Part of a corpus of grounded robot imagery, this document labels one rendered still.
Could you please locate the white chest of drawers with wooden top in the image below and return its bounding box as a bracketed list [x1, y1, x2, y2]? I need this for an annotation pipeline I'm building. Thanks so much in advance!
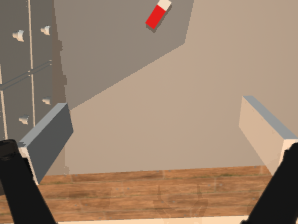
[0, 0, 52, 140]

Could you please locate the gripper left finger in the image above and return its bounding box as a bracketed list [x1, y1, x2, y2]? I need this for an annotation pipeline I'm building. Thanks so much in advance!
[0, 103, 74, 224]

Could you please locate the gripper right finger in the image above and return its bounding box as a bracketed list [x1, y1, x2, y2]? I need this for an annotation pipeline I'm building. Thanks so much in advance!
[239, 95, 298, 224]

